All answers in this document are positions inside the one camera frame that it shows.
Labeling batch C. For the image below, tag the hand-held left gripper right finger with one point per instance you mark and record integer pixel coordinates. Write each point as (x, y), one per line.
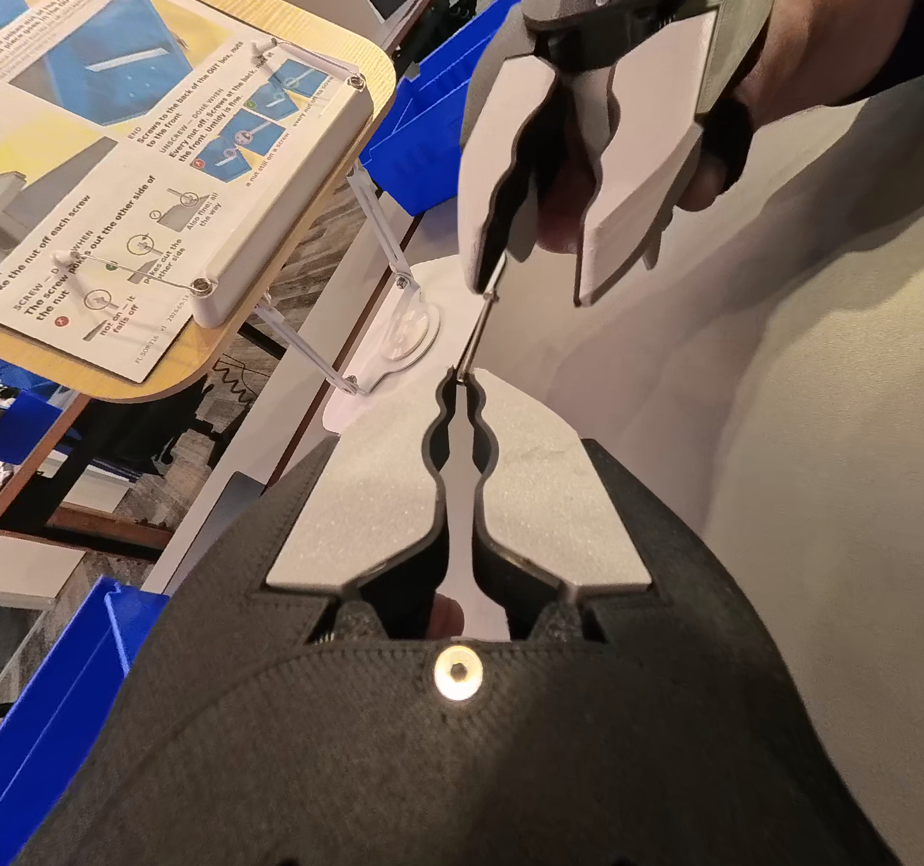
(563, 512)

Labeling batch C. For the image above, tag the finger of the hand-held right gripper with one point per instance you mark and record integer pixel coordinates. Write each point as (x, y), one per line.
(491, 158)
(650, 144)

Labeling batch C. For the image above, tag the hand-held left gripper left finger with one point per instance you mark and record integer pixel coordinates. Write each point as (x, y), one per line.
(361, 505)

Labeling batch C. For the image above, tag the blue divided storage bin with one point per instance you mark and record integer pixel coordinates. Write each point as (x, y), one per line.
(426, 144)

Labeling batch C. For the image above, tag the long metal screw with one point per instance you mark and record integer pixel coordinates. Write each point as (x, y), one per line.
(473, 342)

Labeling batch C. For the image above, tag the person's right forearm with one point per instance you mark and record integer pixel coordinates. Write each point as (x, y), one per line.
(902, 14)

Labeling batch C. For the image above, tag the grey desk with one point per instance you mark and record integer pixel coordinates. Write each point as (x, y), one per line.
(650, 375)

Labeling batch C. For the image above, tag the person's right hand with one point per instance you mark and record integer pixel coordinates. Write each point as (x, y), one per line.
(808, 35)

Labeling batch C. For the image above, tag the dark grey flat panel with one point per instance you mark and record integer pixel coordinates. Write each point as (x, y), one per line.
(234, 494)

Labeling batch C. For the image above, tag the clear round stand foot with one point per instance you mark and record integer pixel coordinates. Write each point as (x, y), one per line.
(408, 332)

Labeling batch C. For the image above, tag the light wooden board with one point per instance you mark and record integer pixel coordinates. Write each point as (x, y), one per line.
(346, 21)

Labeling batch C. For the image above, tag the long brown table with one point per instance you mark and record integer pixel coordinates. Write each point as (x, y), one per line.
(43, 451)

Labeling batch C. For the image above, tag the blue crate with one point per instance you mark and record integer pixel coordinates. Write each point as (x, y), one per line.
(29, 422)

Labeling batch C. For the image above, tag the printed instruction sheet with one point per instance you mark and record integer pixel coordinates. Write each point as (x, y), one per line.
(94, 180)

